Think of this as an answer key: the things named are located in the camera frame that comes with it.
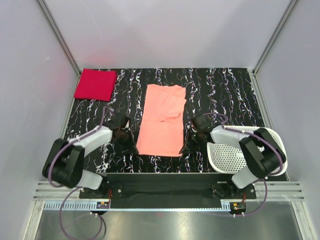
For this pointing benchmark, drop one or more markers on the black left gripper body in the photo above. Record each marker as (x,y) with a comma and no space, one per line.
(125,138)

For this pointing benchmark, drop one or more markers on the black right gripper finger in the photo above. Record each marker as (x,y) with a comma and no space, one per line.
(190,149)
(185,144)

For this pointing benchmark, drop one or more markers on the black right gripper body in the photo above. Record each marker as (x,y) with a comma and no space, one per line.
(194,140)

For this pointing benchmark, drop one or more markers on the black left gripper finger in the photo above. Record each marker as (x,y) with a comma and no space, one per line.
(132,144)
(125,149)

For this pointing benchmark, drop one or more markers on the salmon pink t shirt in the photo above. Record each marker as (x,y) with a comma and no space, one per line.
(162,129)

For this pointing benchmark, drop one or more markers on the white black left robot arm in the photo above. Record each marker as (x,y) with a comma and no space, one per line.
(64,166)

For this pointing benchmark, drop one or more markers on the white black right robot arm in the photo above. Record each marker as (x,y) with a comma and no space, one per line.
(262,155)

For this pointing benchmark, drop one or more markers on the white perforated plastic basket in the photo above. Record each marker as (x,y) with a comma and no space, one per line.
(224,154)

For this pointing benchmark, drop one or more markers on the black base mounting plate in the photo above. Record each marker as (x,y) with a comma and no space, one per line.
(169,189)

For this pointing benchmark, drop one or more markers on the folded red t shirt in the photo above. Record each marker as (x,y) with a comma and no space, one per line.
(96,85)

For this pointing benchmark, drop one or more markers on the white slotted cable duct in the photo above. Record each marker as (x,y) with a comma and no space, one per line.
(92,205)

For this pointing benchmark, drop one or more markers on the left aluminium frame post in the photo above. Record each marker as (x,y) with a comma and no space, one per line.
(58,35)

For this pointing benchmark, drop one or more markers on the aluminium frame post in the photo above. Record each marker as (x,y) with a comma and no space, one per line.
(274,36)
(58,35)

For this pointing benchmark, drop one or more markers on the right aluminium frame post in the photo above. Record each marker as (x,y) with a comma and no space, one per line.
(274,36)

